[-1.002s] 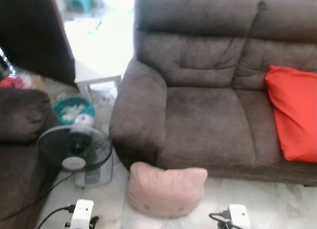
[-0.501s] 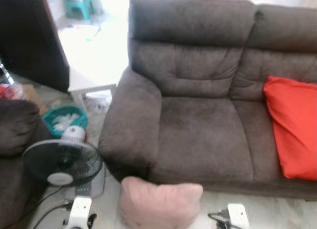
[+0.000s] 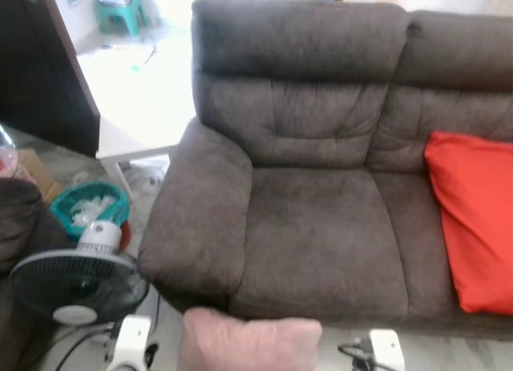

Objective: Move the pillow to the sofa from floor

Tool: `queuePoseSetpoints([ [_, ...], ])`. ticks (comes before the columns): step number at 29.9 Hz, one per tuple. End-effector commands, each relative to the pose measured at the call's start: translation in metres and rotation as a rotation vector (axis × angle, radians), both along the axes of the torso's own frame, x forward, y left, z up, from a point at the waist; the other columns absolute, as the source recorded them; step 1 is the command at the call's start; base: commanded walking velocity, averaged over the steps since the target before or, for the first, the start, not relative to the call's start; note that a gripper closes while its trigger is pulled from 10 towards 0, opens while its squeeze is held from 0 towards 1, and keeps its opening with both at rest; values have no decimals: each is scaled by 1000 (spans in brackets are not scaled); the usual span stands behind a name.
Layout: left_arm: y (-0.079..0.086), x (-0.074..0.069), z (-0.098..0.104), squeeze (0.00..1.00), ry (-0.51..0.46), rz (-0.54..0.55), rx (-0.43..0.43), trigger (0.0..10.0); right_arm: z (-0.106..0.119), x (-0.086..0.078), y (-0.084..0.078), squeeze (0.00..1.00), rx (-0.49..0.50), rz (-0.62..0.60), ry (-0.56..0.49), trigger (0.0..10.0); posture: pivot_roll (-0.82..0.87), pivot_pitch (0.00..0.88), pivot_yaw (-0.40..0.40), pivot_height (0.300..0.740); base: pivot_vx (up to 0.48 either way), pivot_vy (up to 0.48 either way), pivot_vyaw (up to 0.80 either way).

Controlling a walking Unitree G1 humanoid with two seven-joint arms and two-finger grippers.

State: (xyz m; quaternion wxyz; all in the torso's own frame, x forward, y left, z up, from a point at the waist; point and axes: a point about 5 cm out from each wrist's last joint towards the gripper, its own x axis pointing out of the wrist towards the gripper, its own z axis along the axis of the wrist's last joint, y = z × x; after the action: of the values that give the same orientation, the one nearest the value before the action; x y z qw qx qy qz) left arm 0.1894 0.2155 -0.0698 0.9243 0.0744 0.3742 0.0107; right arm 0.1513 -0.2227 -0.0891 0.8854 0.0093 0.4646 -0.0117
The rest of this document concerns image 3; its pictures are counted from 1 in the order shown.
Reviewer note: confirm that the teal plastic stool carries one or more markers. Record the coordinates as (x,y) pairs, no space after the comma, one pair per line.
(122,9)

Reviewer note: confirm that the pink pillow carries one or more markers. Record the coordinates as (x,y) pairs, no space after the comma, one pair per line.
(248,343)

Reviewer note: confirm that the dark brown door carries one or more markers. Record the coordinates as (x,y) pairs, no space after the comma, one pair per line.
(40,66)

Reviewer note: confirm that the cardboard box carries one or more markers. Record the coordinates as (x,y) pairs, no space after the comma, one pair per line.
(38,175)

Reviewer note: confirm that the red pillow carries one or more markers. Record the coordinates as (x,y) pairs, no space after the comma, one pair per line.
(473,219)

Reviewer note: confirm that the grey-brown two-seat sofa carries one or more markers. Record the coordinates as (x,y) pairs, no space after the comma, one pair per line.
(321,187)

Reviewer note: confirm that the white low table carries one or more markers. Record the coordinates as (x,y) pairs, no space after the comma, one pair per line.
(136,143)

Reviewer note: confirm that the teal plastic basket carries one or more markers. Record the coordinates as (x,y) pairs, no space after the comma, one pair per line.
(64,215)

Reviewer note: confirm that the black electric fan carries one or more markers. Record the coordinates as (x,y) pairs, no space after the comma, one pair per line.
(80,287)

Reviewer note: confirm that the pink packaged item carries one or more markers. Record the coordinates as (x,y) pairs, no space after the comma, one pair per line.
(7,155)

